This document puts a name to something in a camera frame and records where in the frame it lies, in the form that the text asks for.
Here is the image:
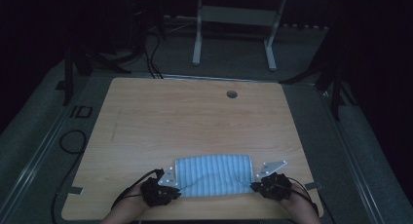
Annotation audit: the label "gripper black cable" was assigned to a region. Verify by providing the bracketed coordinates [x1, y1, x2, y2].
[110, 168, 166, 210]
[284, 175, 319, 217]

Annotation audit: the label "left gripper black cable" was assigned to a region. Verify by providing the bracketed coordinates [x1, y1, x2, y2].
[110, 168, 166, 210]

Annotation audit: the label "blue striped towel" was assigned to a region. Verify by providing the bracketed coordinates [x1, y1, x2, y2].
[174, 154, 255, 199]

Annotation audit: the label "black stand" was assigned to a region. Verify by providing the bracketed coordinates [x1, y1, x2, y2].
[278, 19, 359, 122]
[61, 38, 132, 107]

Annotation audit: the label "black cable loop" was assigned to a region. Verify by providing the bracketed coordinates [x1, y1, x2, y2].
[51, 129, 89, 224]

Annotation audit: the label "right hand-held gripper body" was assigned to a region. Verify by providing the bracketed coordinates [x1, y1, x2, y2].
[255, 159, 294, 202]

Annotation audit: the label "person's left hand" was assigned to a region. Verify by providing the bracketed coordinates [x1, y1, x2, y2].
[122, 184, 154, 213]

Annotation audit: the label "white desk frame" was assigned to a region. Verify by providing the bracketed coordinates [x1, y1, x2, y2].
[192, 0, 288, 72]

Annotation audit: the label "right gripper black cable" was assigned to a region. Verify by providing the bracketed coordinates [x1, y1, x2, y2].
[284, 175, 319, 217]

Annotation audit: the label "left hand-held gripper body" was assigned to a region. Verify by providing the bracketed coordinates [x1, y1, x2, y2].
[140, 166, 180, 208]

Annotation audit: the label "person's right hand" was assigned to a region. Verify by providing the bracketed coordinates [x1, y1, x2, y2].
[280, 183, 311, 213]

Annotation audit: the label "metal floor rail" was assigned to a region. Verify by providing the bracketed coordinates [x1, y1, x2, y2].
[319, 87, 386, 224]
[0, 84, 86, 218]

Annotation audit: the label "dark equipment rack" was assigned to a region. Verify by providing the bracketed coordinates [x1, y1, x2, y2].
[128, 0, 149, 57]

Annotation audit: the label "black floor cables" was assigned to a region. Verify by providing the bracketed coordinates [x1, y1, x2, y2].
[141, 32, 165, 80]

